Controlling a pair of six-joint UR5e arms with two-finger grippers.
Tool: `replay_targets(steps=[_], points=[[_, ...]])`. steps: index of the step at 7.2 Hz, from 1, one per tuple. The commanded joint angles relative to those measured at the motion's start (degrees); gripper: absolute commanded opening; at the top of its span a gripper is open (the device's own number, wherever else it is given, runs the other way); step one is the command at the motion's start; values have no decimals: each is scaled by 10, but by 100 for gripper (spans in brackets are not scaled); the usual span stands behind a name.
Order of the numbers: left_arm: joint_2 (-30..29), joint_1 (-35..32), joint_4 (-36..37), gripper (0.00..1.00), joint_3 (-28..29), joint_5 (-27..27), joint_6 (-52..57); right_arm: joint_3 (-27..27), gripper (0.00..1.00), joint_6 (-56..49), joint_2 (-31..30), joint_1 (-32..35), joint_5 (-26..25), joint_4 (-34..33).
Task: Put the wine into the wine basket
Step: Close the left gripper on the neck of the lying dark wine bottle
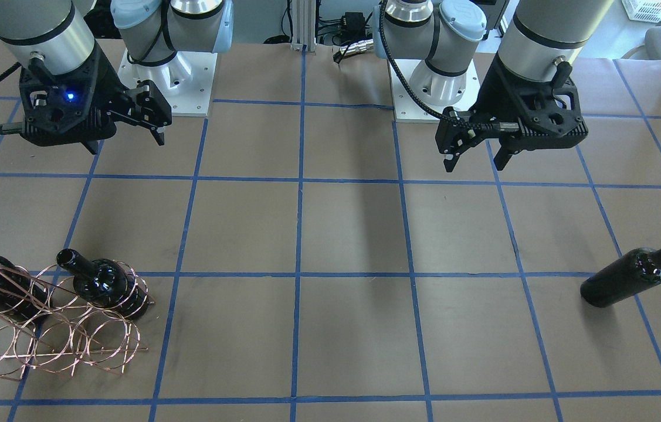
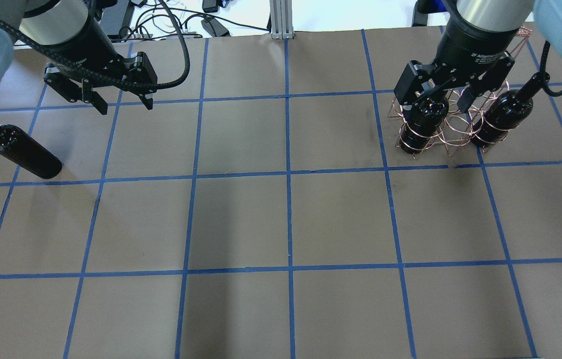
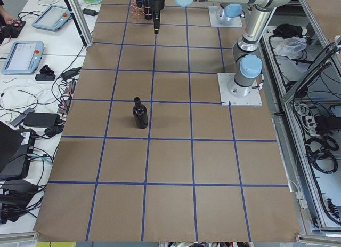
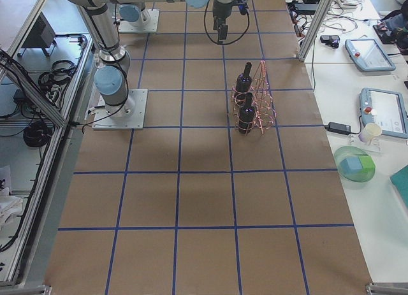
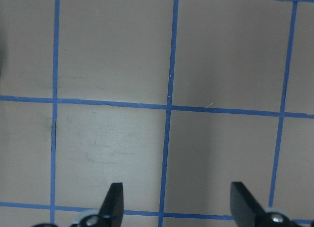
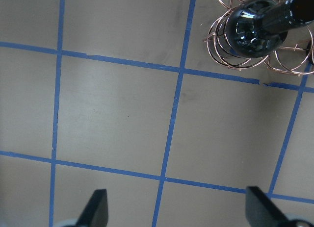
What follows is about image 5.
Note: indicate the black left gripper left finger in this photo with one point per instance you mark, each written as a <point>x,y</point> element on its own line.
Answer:
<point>113,203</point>

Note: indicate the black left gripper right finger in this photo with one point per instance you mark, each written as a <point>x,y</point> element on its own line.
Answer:
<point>244,208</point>

